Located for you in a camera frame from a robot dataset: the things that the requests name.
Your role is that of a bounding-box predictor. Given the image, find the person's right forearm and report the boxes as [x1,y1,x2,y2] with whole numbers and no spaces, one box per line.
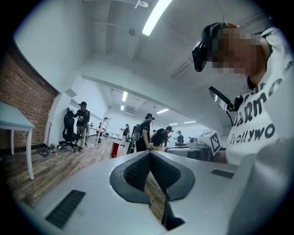
[213,150,228,164]

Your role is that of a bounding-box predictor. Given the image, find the black neck-mounted phone holder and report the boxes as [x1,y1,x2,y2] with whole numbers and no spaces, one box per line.
[208,86,244,127]

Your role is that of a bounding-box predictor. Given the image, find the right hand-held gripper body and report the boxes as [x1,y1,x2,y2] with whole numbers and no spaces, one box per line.
[188,130,221,161]

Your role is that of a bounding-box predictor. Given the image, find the long ceiling light tube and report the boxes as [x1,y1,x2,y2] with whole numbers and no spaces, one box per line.
[141,0,173,36]

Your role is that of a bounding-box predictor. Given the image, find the person's white printed shirt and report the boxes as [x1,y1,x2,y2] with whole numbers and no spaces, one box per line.
[225,27,294,166]

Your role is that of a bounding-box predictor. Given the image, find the light blue table white legs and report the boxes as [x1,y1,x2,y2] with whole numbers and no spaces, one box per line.
[0,102,36,181]

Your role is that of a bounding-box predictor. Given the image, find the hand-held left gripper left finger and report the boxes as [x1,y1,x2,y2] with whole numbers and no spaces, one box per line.
[32,151,167,235]

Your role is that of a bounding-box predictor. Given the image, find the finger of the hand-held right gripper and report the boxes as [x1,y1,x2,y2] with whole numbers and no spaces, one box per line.
[164,146,189,159]

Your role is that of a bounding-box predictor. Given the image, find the red bin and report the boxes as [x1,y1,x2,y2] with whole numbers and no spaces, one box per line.
[111,141,120,158]

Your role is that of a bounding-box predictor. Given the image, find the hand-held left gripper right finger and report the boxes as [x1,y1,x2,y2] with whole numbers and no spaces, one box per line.
[151,151,238,235]

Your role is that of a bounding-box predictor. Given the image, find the person's head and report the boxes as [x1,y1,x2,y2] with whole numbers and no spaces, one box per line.
[211,22,273,80]

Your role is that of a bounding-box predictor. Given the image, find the black mesh office chair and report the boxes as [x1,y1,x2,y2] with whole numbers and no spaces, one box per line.
[59,107,80,153]

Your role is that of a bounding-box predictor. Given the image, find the black head-worn camera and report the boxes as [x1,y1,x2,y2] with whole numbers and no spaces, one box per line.
[192,22,230,73]

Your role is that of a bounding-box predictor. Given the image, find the white desk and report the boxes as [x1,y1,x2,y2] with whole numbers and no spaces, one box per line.
[88,126,104,144]

